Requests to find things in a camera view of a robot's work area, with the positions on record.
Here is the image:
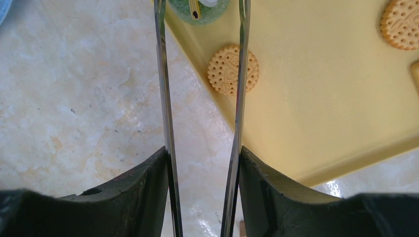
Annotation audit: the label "green cupcake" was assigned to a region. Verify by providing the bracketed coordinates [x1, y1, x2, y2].
[168, 0, 230, 25]

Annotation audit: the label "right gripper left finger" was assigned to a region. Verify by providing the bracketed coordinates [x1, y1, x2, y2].
[0, 147, 168, 237]

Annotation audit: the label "blue three-tier cake stand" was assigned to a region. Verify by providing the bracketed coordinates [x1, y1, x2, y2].
[0, 0, 13, 24]

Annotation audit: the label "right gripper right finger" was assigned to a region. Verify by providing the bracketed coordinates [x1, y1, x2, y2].
[239, 148, 419, 237]

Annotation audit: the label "brown wooden blocks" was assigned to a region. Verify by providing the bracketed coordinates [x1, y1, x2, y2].
[239, 220, 247, 237]

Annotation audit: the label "metal tongs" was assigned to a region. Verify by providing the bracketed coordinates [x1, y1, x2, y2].
[153, 0, 251, 237]

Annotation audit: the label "yellow serving tray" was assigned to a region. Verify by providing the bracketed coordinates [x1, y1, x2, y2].
[164, 0, 419, 188]

